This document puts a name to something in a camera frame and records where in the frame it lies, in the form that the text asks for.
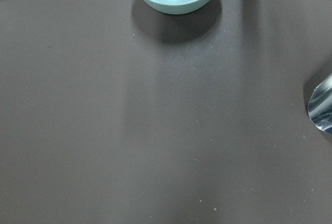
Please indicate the steel scoop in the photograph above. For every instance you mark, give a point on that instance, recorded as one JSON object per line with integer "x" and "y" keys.
{"x": 319, "y": 106}

